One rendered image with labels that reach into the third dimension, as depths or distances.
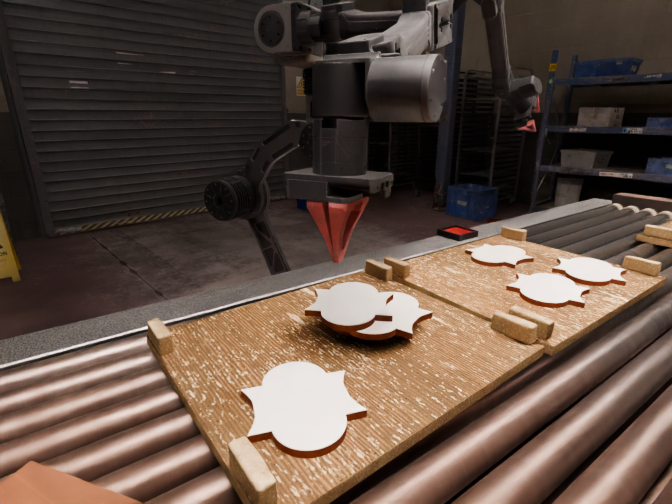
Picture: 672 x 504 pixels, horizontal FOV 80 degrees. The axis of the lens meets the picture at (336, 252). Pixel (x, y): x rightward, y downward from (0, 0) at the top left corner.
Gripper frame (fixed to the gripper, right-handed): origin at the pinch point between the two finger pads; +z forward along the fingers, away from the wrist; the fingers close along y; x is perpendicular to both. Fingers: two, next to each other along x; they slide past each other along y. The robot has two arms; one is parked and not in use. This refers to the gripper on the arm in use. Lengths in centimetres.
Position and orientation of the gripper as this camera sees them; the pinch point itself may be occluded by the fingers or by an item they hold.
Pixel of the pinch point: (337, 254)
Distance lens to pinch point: 45.6
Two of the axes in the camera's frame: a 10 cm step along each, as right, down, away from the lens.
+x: -4.2, 2.7, -8.7
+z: -0.2, 9.5, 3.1
